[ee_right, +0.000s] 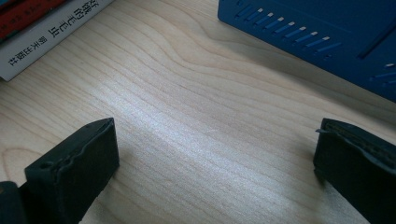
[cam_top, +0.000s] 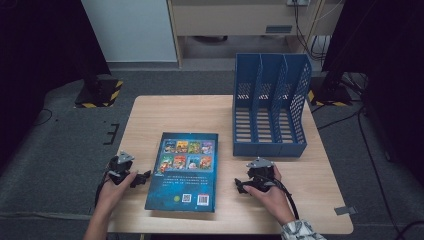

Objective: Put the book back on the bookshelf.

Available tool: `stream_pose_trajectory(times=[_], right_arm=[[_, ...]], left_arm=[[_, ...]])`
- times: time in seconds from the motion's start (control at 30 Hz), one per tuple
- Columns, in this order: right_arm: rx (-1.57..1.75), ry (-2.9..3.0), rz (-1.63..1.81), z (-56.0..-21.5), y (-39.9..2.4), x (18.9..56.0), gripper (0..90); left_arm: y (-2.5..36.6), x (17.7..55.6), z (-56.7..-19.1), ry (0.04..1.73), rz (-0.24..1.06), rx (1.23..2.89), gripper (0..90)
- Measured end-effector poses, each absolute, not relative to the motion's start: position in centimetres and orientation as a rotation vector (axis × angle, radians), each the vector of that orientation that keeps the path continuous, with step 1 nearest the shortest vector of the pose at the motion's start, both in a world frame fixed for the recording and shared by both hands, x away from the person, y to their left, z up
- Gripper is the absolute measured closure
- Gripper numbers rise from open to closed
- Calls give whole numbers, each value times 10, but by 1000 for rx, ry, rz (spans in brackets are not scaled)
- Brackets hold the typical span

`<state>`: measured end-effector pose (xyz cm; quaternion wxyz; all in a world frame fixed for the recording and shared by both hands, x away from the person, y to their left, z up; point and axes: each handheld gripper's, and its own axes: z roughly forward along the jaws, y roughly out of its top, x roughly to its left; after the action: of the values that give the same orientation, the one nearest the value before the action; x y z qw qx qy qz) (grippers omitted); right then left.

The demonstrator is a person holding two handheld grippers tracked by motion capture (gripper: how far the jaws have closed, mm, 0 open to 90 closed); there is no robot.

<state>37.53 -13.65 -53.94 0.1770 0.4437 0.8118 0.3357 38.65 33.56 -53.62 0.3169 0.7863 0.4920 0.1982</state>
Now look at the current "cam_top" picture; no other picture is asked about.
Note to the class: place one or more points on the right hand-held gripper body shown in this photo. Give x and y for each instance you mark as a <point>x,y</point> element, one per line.
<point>261,173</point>

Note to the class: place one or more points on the person's right hand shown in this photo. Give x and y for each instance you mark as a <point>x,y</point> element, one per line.
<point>275,200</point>

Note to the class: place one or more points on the blue picture book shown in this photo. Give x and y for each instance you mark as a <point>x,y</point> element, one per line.
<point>181,173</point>

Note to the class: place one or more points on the white power strip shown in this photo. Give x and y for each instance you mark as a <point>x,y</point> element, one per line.
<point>297,2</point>

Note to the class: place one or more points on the person's left hand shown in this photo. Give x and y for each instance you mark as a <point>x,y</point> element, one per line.
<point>111,196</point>

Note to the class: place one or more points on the white panel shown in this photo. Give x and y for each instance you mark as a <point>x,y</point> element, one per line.
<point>130,30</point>

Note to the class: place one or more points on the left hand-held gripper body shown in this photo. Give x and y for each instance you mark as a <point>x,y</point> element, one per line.
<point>120,168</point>

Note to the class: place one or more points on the yellow-black striped stand base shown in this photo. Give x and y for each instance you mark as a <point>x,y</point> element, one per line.
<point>333,95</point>
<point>100,95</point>

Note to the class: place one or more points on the grey-blue desk label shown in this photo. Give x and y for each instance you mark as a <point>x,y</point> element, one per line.
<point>279,29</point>

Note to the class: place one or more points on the beige office desk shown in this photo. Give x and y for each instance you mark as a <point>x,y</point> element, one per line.
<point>233,18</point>

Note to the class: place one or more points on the black curtain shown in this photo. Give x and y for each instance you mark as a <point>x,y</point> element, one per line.
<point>390,66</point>

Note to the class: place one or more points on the blue plastic file rack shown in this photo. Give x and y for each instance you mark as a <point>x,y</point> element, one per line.
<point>266,150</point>

